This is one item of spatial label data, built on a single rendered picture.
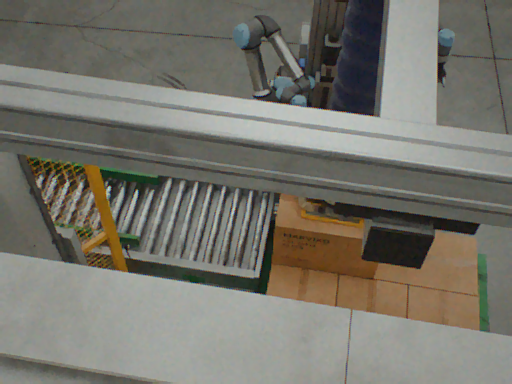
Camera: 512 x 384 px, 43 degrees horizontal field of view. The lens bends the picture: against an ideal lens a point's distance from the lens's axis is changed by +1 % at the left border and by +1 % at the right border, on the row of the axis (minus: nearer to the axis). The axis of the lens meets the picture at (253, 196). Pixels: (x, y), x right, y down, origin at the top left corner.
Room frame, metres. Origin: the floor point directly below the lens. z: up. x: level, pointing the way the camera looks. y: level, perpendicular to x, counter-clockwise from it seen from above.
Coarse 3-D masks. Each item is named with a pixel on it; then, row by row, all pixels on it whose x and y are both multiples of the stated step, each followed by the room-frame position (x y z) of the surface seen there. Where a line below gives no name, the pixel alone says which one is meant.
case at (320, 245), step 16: (288, 208) 2.05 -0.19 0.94; (288, 224) 1.94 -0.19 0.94; (304, 224) 1.95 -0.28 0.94; (320, 224) 1.95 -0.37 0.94; (336, 224) 1.95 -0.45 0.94; (288, 240) 1.92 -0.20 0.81; (304, 240) 1.91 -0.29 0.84; (320, 240) 1.90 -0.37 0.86; (336, 240) 1.89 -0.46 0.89; (352, 240) 1.87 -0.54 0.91; (272, 256) 1.94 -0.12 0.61; (288, 256) 1.92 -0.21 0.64; (304, 256) 1.91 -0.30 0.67; (320, 256) 1.90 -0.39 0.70; (336, 256) 1.88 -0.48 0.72; (352, 256) 1.87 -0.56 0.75; (336, 272) 1.88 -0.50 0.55; (352, 272) 1.87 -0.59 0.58; (368, 272) 1.85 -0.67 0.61
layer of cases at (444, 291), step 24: (456, 240) 2.13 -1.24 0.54; (384, 264) 1.95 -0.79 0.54; (432, 264) 1.96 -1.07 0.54; (456, 264) 1.96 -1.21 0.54; (288, 288) 1.77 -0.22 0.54; (312, 288) 1.77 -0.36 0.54; (336, 288) 1.78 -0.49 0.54; (360, 288) 1.78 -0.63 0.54; (384, 288) 1.79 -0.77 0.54; (408, 288) 1.79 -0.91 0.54; (432, 288) 1.80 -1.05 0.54; (456, 288) 1.80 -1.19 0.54; (384, 312) 1.64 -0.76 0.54; (408, 312) 1.64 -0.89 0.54; (432, 312) 1.65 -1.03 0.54; (456, 312) 1.65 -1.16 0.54
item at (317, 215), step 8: (304, 208) 2.04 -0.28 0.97; (320, 208) 2.02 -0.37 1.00; (304, 216) 1.99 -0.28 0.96; (312, 216) 1.99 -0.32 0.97; (320, 216) 1.99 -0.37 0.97; (328, 216) 1.99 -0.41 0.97; (344, 216) 1.99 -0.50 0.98; (344, 224) 1.95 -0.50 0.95; (352, 224) 1.94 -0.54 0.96; (360, 224) 1.95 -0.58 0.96
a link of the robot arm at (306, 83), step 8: (264, 16) 2.79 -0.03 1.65; (272, 24) 2.76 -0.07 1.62; (272, 32) 2.73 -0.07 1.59; (280, 32) 2.75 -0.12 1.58; (272, 40) 2.72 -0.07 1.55; (280, 40) 2.71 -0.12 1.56; (280, 48) 2.68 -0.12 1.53; (288, 48) 2.69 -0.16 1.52; (280, 56) 2.66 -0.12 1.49; (288, 56) 2.65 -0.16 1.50; (288, 64) 2.62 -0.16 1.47; (296, 64) 2.62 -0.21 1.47; (288, 72) 2.61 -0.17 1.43; (296, 72) 2.59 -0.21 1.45; (296, 80) 2.56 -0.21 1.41; (304, 80) 2.56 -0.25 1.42; (312, 80) 2.57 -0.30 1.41; (304, 88) 2.52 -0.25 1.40
